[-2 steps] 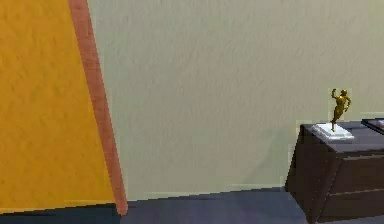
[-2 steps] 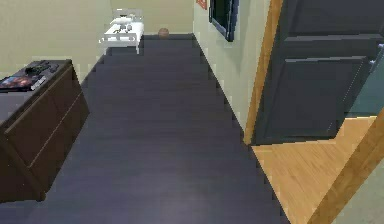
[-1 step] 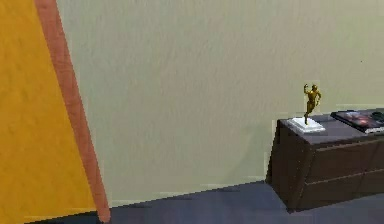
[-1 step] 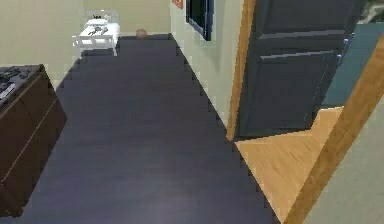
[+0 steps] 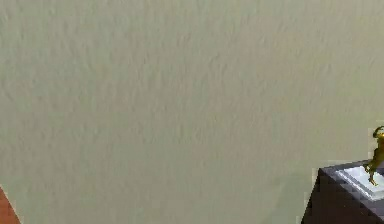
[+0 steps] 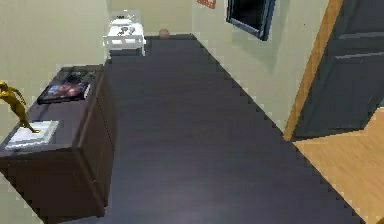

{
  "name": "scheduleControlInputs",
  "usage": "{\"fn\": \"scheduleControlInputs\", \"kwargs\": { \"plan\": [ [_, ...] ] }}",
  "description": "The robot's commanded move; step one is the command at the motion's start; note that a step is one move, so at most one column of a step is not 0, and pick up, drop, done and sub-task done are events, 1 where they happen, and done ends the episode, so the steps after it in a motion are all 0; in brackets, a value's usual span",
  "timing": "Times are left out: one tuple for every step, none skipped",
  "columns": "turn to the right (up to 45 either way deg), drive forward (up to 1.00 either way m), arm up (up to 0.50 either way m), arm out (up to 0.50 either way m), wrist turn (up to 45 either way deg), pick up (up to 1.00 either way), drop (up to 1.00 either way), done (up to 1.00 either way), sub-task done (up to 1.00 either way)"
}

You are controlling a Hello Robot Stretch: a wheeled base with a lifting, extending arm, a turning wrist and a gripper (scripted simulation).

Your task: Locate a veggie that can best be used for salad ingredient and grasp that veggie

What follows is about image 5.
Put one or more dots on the dark grey cabinet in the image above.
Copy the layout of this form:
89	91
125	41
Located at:
333	203

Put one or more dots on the gold statue on white base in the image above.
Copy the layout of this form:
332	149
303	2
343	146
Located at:
361	181

